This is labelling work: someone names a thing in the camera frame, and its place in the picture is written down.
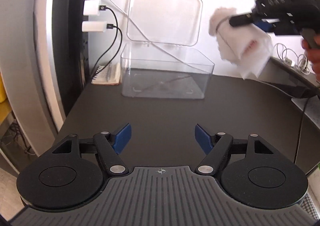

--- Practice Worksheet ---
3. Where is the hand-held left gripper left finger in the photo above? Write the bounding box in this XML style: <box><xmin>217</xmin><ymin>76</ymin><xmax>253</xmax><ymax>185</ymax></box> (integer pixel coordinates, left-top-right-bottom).
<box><xmin>51</xmin><ymin>123</ymin><xmax>132</xmax><ymax>176</ymax></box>

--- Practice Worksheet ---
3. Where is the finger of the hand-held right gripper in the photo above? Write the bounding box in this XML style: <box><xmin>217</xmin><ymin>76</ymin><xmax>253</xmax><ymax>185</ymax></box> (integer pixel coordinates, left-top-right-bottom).
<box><xmin>255</xmin><ymin>21</ymin><xmax>273</xmax><ymax>32</ymax></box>
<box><xmin>229</xmin><ymin>0</ymin><xmax>292</xmax><ymax>27</ymax></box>

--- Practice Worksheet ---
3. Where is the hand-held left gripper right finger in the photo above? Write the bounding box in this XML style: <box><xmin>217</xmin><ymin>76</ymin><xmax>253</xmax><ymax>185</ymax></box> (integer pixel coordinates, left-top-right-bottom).
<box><xmin>195</xmin><ymin>123</ymin><xmax>275</xmax><ymax>176</ymax></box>

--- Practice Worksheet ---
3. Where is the white printed shopping bag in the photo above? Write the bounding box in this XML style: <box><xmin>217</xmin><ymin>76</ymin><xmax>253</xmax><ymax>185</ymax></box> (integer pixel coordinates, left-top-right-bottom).
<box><xmin>209</xmin><ymin>6</ymin><xmax>274</xmax><ymax>80</ymax></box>

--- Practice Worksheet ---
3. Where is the clear plastic lidded box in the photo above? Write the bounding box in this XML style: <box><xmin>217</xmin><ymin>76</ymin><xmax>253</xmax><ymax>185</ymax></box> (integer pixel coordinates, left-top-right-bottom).
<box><xmin>120</xmin><ymin>0</ymin><xmax>215</xmax><ymax>99</ymax></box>

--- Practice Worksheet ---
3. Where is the person's right hand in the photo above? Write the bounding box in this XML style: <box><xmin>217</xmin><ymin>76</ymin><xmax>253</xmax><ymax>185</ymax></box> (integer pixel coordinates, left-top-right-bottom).
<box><xmin>301</xmin><ymin>39</ymin><xmax>320</xmax><ymax>80</ymax></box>

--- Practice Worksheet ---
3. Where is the spiral notepad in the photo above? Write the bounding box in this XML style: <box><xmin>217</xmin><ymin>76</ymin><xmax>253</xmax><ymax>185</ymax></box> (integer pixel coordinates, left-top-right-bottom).
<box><xmin>91</xmin><ymin>64</ymin><xmax>122</xmax><ymax>85</ymax></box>

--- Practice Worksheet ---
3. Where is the black power strip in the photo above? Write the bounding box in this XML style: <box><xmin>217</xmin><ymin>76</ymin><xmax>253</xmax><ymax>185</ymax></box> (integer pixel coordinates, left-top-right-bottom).
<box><xmin>81</xmin><ymin>0</ymin><xmax>100</xmax><ymax>84</ymax></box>

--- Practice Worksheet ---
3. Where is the white flat charger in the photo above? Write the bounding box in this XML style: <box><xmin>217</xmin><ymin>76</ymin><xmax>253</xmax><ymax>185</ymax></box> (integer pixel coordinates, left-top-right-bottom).
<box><xmin>82</xmin><ymin>21</ymin><xmax>113</xmax><ymax>33</ymax></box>

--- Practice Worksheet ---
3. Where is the yellow box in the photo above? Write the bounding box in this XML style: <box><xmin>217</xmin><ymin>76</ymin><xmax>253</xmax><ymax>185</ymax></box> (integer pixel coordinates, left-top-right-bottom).
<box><xmin>0</xmin><ymin>76</ymin><xmax>7</xmax><ymax>103</ymax></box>

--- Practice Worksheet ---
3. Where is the white square charger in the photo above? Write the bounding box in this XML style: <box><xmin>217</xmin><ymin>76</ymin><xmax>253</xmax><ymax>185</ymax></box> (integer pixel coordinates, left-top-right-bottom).
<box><xmin>84</xmin><ymin>0</ymin><xmax>105</xmax><ymax>17</ymax></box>

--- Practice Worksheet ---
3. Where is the grey coiled cable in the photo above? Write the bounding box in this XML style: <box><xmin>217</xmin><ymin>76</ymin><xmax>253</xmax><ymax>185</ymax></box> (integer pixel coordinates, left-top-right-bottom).
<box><xmin>274</xmin><ymin>42</ymin><xmax>312</xmax><ymax>75</ymax></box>

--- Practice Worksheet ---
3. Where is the black charging cable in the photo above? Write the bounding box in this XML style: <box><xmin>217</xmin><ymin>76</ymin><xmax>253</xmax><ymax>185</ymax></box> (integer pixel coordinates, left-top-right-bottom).
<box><xmin>94</xmin><ymin>5</ymin><xmax>118</xmax><ymax>74</ymax></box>
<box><xmin>94</xmin><ymin>24</ymin><xmax>123</xmax><ymax>77</ymax></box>

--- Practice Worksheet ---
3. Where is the white charging cable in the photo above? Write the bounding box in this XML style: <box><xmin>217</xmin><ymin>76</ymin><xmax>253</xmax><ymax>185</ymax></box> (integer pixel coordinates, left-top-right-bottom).
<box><xmin>99</xmin><ymin>0</ymin><xmax>215</xmax><ymax>78</ymax></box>

